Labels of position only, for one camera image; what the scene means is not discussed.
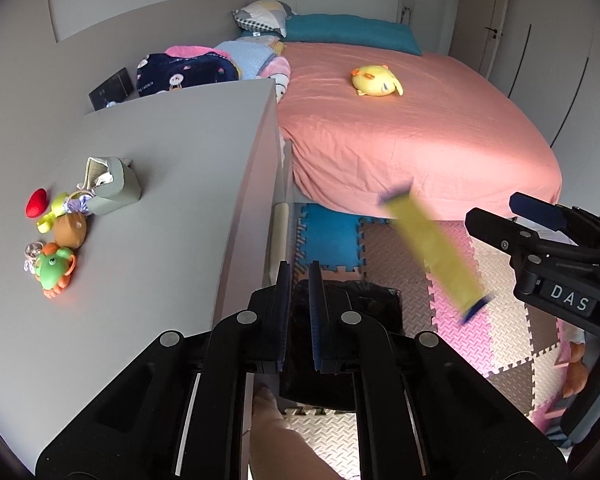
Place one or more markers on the white wardrobe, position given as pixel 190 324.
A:
pixel 555 85

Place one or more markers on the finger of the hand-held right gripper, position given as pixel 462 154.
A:
pixel 535 210
pixel 495 232

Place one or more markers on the white door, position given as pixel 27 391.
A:
pixel 495 0

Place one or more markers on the coloured foam puzzle mat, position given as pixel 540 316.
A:
pixel 395 260

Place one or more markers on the yellow plush chick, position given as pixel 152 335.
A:
pixel 375 80

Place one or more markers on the yellow green toy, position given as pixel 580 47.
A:
pixel 57 205

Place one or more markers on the teal pillow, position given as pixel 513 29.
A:
pixel 350 30

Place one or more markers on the grey dresser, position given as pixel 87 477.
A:
pixel 155 170

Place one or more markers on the bed with pink sheet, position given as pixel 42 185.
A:
pixel 405 135

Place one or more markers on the yellow snack packet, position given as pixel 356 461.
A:
pixel 435 245

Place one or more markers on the pink blanket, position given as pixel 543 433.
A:
pixel 185 50

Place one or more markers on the light blue blanket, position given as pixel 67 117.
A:
pixel 250 55

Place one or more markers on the grey green tissue pouch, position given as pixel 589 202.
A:
pixel 117 190

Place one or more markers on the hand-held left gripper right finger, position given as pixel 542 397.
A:
pixel 316 315

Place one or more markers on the black flat panel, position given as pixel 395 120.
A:
pixel 110 89

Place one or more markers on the red heart toy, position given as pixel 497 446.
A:
pixel 36 203

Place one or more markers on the brown round toy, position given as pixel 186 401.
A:
pixel 71 229

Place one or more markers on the black trash bin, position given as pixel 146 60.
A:
pixel 375 310

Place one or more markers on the person's leg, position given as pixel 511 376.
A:
pixel 280 435

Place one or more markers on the navy printed blanket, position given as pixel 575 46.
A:
pixel 180 67

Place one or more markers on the small purple wrapper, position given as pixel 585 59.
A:
pixel 77 205

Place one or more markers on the patterned checked pillow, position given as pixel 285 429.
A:
pixel 262 15

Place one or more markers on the white pink printed towel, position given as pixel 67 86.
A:
pixel 280 72

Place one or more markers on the green crab toy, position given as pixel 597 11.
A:
pixel 52 267

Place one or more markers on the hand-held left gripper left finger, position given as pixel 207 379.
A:
pixel 282 310

